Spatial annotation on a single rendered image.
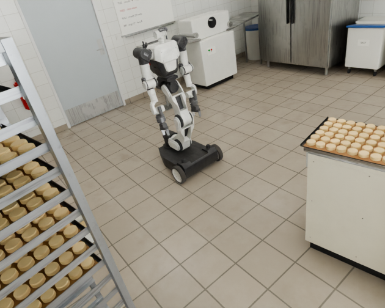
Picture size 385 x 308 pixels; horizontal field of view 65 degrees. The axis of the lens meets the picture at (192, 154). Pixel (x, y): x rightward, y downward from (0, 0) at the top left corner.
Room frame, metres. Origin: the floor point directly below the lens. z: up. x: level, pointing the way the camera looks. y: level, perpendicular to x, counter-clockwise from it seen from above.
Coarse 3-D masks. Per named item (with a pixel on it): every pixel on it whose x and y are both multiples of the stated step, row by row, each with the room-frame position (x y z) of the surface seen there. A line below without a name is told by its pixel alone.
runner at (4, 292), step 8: (80, 232) 0.83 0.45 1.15; (88, 232) 0.85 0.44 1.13; (72, 240) 0.81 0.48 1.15; (64, 248) 0.78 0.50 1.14; (48, 256) 0.75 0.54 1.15; (56, 256) 0.76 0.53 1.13; (40, 264) 0.72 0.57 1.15; (32, 272) 0.70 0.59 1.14; (16, 280) 0.67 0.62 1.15; (24, 280) 0.68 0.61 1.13; (8, 288) 0.65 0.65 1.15; (0, 296) 0.63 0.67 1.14
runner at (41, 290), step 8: (96, 248) 0.85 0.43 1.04; (80, 256) 0.81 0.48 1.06; (88, 256) 0.82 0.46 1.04; (72, 264) 0.78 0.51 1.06; (64, 272) 0.76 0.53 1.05; (48, 280) 0.72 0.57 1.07; (56, 280) 0.73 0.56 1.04; (40, 288) 0.70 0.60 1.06; (48, 288) 0.71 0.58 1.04; (32, 296) 0.68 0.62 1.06; (24, 304) 0.66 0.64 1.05
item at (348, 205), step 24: (312, 168) 1.46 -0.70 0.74; (336, 168) 1.36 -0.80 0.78; (360, 168) 1.27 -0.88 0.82; (312, 192) 1.46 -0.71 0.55; (336, 192) 1.35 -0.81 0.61; (360, 192) 1.26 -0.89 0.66; (384, 192) 1.17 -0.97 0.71; (312, 216) 1.45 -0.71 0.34; (336, 216) 1.34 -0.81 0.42; (360, 216) 1.25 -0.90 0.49; (384, 216) 1.16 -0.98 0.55; (312, 240) 1.45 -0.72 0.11; (336, 240) 1.33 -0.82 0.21; (360, 240) 1.23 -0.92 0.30; (384, 240) 1.14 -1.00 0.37; (360, 264) 1.24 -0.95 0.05; (384, 264) 1.12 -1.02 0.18
